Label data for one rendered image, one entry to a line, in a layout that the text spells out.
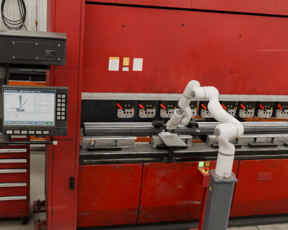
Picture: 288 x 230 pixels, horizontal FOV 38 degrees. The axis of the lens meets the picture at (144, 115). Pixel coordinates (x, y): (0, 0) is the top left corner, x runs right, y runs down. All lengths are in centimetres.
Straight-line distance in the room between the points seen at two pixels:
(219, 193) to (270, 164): 127
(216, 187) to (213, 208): 18
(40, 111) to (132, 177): 126
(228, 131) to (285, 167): 156
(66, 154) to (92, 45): 94
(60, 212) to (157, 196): 92
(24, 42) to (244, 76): 208
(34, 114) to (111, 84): 88
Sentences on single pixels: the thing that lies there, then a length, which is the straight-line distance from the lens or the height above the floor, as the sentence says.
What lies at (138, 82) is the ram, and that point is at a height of 150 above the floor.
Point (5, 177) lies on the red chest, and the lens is 408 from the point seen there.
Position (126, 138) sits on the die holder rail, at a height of 97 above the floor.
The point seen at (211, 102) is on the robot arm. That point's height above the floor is 152.
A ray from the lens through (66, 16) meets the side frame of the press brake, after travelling 330.
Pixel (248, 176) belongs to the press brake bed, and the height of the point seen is 59.
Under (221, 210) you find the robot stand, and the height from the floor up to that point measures 74.
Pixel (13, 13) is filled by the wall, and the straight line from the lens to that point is 780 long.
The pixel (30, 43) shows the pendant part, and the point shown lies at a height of 189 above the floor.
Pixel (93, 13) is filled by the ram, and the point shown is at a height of 207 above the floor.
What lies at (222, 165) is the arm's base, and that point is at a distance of 319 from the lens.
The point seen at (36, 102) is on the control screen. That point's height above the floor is 149.
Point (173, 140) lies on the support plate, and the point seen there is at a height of 100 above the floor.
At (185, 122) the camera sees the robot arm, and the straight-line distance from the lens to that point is 364.
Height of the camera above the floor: 237
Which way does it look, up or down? 18 degrees down
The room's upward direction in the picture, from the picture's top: 5 degrees clockwise
